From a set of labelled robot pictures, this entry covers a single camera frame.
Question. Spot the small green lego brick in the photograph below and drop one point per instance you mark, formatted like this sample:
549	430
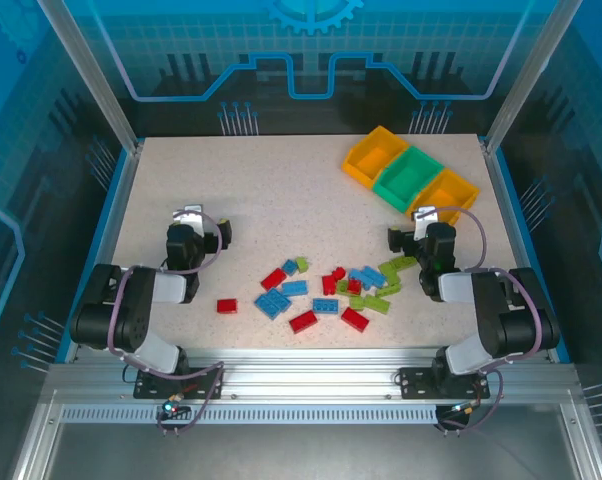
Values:
302	264

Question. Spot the wide aluminium base rail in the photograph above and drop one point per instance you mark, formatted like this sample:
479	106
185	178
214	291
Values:
306	370

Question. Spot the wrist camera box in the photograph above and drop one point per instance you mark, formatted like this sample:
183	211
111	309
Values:
426	220
191	217

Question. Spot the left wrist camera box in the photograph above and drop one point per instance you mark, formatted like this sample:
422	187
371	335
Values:
191	217

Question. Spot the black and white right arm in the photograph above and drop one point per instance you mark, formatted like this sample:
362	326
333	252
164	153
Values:
521	320

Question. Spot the yellow plastic bin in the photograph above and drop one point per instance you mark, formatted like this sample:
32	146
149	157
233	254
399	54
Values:
446	197
371	162

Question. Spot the aluminium lower frame rail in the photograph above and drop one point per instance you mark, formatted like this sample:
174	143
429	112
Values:
588	440
36	440

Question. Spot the green plastic bin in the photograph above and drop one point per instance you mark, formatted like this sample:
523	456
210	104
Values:
406	180

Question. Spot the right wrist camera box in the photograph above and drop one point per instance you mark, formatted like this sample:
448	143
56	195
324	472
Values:
426	220

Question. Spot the small red lego brick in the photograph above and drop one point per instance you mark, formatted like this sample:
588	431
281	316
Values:
354	286
338	273

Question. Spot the small LED connector board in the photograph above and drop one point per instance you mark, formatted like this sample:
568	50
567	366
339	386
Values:
463	409
173	409

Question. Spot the small blue lego brick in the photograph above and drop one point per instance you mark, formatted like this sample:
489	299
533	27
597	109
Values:
289	266

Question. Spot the aluminium frame post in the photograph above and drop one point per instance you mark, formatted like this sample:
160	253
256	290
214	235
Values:
91	75
526	75

